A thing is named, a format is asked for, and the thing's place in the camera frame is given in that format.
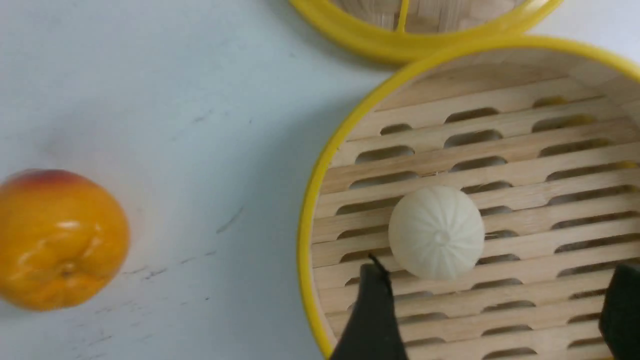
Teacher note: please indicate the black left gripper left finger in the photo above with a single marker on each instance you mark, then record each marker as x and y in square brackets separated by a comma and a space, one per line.
[372, 331]

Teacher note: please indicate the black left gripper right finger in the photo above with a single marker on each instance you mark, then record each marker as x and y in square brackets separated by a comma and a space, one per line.
[619, 321]

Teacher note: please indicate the white toy bun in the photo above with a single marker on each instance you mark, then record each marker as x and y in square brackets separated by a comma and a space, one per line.
[436, 233]

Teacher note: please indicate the yellow rimmed bamboo steamer tray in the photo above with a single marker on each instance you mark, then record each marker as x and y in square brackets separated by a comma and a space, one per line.
[543, 135]

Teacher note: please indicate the yellow woven steamer lid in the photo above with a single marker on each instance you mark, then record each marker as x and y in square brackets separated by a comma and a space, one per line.
[403, 31]

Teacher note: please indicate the orange toy tangerine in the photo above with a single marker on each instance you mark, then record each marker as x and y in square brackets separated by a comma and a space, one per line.
[63, 238]

